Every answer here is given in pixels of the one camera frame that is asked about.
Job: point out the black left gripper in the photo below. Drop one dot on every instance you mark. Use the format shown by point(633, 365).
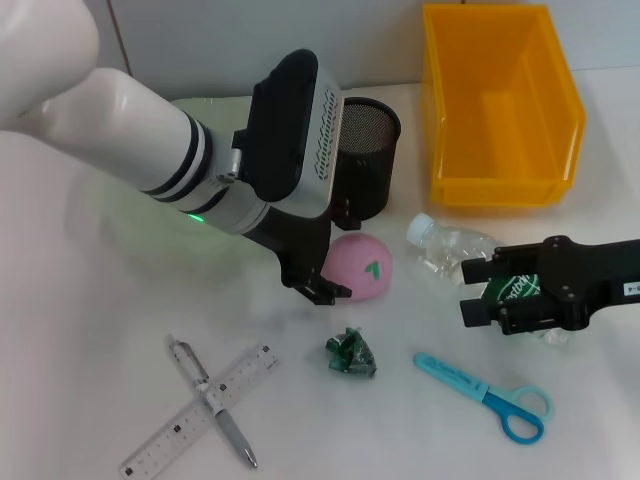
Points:
point(300, 250)

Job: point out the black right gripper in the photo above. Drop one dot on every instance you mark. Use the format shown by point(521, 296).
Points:
point(590, 275)

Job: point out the pink toy peach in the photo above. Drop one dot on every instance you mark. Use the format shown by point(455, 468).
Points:
point(360, 265)

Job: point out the clear water bottle green label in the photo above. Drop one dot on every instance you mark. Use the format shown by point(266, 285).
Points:
point(445, 250)

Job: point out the green plastic wrapper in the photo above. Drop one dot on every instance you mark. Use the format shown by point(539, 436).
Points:
point(352, 355)

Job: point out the blue scissors with sheath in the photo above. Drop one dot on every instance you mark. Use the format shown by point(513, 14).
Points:
point(450, 375)

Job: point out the black mesh pen holder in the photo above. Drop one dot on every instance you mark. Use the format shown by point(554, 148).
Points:
point(370, 165)

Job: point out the pale green glass fruit plate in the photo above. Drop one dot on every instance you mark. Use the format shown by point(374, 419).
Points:
point(210, 105)

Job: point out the clear grey ballpoint pen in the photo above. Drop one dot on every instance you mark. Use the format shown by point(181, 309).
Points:
point(232, 430)

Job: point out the clear plastic ruler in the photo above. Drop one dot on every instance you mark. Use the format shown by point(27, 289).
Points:
point(165, 440)

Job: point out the yellow plastic storage bin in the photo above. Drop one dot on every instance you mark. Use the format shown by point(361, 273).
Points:
point(500, 125)

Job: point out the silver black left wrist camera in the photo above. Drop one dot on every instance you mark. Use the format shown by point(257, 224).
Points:
point(310, 140)

